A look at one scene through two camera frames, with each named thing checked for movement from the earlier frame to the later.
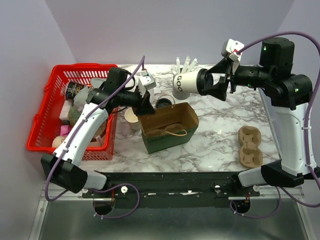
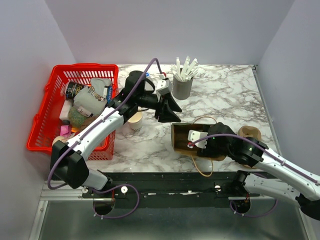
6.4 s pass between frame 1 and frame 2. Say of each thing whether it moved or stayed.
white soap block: stayed
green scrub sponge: stayed
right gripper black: moved
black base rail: stayed
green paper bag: moved
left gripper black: moved
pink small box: stayed
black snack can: stayed
